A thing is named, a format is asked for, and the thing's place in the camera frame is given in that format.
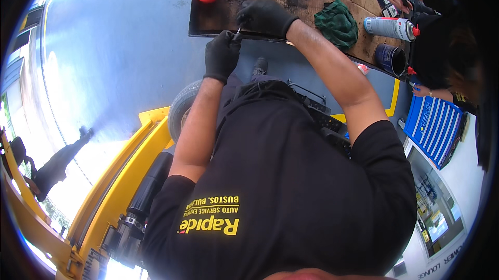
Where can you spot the person's left hand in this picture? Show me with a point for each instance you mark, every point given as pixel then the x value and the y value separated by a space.
pixel 220 55

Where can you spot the person's right hand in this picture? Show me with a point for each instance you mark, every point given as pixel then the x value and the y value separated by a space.
pixel 269 16

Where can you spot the person's left fingers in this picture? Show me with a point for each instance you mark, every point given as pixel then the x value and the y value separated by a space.
pixel 230 40

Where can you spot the person's right fingers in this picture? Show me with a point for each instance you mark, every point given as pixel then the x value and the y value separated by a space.
pixel 247 13

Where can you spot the small metal part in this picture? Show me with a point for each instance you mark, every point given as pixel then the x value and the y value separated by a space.
pixel 237 32

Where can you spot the person's legs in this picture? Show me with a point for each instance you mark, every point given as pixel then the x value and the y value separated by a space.
pixel 259 68

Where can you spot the black rubber tyre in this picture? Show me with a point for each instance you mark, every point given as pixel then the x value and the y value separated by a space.
pixel 182 107

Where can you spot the green rag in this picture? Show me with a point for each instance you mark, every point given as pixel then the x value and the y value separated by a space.
pixel 336 23

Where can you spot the small red white object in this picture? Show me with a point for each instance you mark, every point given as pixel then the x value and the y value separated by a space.
pixel 363 69

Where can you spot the small dark box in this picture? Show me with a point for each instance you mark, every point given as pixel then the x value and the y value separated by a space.
pixel 386 7

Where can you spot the white spray can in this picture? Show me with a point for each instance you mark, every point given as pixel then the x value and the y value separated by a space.
pixel 390 28

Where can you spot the dark blue tin can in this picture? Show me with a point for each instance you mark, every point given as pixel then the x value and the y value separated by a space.
pixel 390 59

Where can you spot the person's body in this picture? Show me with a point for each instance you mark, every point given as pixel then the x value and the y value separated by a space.
pixel 280 186

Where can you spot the black lift motor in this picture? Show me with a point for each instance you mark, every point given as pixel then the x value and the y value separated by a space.
pixel 146 198

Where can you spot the yellow vehicle lift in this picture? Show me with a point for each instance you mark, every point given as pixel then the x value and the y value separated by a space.
pixel 97 209

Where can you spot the blue striped tool chest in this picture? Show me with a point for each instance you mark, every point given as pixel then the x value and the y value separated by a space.
pixel 434 130

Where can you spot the glass shop window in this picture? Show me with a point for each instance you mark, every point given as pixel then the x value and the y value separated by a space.
pixel 434 209

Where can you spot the black footrest frame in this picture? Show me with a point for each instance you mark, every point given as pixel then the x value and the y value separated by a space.
pixel 323 114

